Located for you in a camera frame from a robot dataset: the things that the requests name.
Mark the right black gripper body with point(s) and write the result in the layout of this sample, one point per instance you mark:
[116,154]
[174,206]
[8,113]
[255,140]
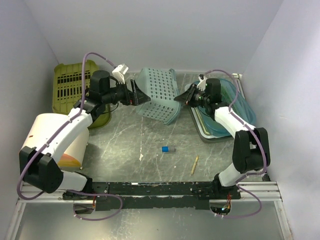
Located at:
[197,98]

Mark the small blue grey cap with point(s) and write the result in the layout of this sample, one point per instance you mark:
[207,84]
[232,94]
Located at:
[168,149]

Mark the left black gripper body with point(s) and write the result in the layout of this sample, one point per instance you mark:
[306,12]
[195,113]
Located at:
[120,93]

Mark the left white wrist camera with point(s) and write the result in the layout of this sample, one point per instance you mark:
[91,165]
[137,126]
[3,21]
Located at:
[119,73]

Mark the short wooden stick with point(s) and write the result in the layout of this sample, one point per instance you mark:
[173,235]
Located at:
[194,165]

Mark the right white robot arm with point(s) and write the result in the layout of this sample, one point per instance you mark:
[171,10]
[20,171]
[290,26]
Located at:
[251,153]

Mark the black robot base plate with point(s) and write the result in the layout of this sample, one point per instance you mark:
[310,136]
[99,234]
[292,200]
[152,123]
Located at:
[149,195]

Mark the teal perforated plastic basket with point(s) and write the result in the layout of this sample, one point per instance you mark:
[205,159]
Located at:
[161,86]

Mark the aluminium rail frame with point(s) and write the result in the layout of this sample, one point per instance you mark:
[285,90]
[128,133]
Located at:
[50,217]

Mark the white perforated plastic tray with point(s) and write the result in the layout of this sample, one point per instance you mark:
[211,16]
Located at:
[202,121]

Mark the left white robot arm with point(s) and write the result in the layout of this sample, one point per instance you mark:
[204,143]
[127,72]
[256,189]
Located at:
[39,162]

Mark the blue transparent plastic tub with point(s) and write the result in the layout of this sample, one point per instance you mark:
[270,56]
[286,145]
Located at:
[240,107]

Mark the olive green plastic tub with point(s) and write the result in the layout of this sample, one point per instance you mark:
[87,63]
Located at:
[67,89]

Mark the cream cylindrical appliance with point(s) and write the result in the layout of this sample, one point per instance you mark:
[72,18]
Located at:
[46,124]

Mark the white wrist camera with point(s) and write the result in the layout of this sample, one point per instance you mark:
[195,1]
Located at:
[202,82]
[119,73]

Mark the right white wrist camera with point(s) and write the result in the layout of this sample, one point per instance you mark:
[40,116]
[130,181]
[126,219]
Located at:
[202,82]

